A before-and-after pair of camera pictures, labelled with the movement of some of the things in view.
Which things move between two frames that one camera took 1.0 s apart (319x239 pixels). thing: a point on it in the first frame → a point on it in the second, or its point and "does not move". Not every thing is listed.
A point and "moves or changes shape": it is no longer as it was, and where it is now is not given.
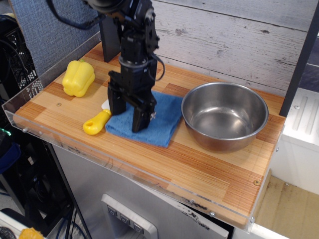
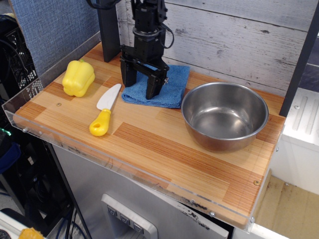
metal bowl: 224,117 does not move
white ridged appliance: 296,157 does not move
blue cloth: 162,128 → 172,93
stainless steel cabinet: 89,180 does not move
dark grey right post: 307,51 does not move
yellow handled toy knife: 93,125 moves or changes shape
